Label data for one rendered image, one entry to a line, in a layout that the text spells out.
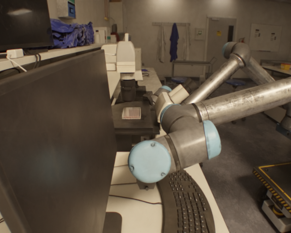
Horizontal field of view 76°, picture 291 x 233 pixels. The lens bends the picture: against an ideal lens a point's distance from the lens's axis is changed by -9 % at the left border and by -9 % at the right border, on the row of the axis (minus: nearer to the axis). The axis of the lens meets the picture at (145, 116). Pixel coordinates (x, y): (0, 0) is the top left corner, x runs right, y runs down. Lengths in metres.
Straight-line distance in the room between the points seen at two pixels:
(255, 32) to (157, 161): 7.40
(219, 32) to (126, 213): 6.72
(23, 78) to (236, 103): 0.56
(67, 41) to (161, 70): 5.69
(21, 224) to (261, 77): 1.54
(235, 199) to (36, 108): 1.91
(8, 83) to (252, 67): 1.44
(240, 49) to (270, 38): 6.72
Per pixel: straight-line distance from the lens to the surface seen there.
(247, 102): 0.66
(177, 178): 0.86
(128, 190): 0.83
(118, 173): 0.92
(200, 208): 0.76
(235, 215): 1.88
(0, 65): 0.60
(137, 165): 0.43
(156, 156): 0.43
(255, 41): 7.72
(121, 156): 0.93
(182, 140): 0.45
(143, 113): 0.97
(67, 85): 0.31
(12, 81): 0.20
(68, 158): 0.29
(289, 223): 1.80
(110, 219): 0.72
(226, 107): 0.63
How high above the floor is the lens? 1.30
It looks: 21 degrees down
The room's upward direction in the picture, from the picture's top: straight up
